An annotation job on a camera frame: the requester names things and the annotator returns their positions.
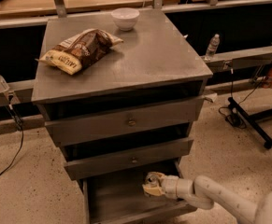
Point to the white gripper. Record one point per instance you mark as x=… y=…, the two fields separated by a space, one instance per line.
x=170 y=185

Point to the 7up soda can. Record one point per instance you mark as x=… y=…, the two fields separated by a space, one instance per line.
x=152 y=180

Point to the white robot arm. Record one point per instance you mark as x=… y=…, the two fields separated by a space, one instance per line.
x=203 y=192

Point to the bottom grey drawer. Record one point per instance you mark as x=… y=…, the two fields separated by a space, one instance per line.
x=118 y=197

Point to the grey drawer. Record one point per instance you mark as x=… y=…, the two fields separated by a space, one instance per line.
x=127 y=159
x=118 y=197
x=66 y=132

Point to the middle grey drawer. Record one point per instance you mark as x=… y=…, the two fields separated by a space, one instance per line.
x=127 y=159

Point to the grey wooden drawer cabinet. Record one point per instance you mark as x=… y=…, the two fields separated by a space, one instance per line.
x=153 y=64

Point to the top grey drawer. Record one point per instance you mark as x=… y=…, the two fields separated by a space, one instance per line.
x=66 y=132

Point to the black stand base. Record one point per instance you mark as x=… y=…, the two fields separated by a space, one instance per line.
x=253 y=120

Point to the clear water bottle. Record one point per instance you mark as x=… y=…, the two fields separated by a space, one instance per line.
x=212 y=47

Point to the brown chip bag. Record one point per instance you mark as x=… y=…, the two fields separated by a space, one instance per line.
x=80 y=51

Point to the white ceramic bowl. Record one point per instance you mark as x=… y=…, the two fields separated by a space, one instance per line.
x=125 y=18

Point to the grey metal rail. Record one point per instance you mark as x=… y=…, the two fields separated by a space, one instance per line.
x=237 y=59

